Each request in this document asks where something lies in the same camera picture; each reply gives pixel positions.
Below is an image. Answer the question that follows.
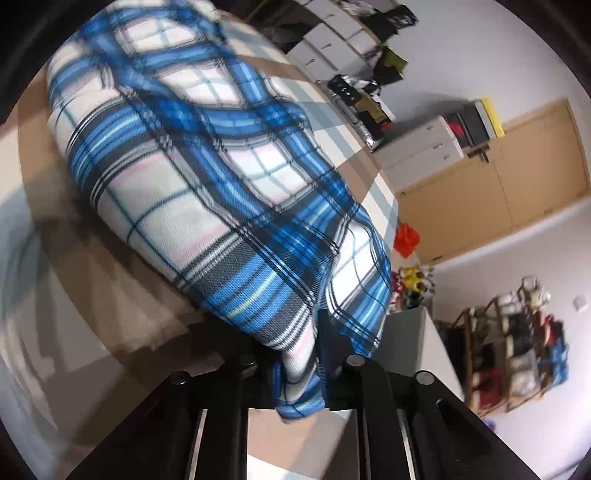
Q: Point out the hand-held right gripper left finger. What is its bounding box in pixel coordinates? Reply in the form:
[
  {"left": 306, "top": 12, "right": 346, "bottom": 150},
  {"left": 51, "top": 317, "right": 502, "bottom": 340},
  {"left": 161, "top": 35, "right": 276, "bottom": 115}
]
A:
[{"left": 65, "top": 353, "right": 278, "bottom": 480}]

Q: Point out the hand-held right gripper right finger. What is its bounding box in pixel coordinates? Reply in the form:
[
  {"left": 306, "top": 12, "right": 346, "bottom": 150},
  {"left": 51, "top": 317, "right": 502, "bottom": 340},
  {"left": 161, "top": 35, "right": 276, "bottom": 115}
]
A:
[{"left": 318, "top": 311, "right": 541, "bottom": 480}]

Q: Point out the blue plaid shirt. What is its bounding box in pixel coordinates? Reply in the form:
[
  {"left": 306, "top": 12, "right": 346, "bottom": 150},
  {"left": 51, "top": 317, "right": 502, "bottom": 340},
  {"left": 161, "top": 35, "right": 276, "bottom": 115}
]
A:
[{"left": 46, "top": 0, "right": 400, "bottom": 423}]

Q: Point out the grey bed sheet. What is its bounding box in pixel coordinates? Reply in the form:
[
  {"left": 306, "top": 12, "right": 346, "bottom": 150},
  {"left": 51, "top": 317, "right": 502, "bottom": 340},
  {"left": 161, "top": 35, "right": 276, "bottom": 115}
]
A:
[{"left": 383, "top": 307, "right": 465, "bottom": 402}]

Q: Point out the pile of loose shoes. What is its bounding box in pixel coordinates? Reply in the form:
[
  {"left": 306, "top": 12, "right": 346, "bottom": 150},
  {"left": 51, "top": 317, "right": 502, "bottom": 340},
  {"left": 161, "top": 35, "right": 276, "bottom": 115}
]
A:
[{"left": 392, "top": 265, "right": 437, "bottom": 315}]

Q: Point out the wooden shoe rack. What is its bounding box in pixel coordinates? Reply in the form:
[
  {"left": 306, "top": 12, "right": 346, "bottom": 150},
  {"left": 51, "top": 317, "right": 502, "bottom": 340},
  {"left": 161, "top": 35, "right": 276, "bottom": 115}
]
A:
[{"left": 450, "top": 276, "right": 571, "bottom": 418}]

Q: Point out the red plastic bag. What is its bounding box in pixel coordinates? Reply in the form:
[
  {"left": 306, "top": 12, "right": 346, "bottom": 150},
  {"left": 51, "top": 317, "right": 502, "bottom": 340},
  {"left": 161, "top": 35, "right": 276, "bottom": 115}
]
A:
[{"left": 394, "top": 222, "right": 421, "bottom": 258}]

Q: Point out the brown blue checked blanket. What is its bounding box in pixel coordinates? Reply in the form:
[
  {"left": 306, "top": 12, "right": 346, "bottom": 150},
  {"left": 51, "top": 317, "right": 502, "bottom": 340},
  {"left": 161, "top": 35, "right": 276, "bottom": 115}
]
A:
[{"left": 0, "top": 9, "right": 400, "bottom": 480}]

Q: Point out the silver suitcase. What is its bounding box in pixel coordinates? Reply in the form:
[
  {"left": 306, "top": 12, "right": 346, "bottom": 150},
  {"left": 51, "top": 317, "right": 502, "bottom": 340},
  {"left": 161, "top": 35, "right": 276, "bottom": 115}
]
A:
[{"left": 323, "top": 83, "right": 386, "bottom": 153}]

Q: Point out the white upright suitcase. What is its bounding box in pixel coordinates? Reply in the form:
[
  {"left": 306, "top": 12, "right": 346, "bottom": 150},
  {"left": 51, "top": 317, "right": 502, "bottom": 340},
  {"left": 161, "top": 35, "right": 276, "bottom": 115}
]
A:
[{"left": 376, "top": 115, "right": 465, "bottom": 183}]

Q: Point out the wooden door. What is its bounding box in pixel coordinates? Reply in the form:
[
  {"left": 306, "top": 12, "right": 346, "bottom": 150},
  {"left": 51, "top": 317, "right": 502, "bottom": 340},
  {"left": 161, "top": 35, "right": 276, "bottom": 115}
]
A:
[{"left": 397, "top": 98, "right": 591, "bottom": 266}]

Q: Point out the brown cardboard box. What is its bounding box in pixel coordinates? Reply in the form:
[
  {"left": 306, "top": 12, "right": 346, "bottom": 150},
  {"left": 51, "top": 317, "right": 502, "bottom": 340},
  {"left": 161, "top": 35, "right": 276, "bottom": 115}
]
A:
[{"left": 358, "top": 95, "right": 393, "bottom": 123}]

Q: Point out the black shoebox red logo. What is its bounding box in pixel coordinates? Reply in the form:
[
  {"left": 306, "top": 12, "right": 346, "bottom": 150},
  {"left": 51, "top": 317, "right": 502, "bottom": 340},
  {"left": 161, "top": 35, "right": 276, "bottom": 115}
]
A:
[{"left": 448, "top": 113, "right": 472, "bottom": 148}]

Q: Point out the black storage box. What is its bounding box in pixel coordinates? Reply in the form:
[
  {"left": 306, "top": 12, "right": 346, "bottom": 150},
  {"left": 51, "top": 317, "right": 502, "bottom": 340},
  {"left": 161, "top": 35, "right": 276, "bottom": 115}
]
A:
[{"left": 327, "top": 74, "right": 361, "bottom": 102}]

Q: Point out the black wrapped bouquet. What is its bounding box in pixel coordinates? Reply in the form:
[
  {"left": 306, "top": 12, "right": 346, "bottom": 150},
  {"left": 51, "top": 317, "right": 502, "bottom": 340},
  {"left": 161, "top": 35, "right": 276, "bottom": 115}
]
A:
[{"left": 372, "top": 44, "right": 409, "bottom": 86}]

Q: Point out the white desk with drawers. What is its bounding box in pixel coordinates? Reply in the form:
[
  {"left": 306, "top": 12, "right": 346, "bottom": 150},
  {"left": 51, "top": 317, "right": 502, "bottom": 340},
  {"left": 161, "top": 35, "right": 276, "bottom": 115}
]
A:
[{"left": 288, "top": 0, "right": 384, "bottom": 79}]

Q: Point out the black paper bag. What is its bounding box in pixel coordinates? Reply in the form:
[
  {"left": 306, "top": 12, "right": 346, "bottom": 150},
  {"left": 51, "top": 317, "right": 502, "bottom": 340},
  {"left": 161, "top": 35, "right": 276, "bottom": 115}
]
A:
[{"left": 365, "top": 4, "right": 419, "bottom": 38}]

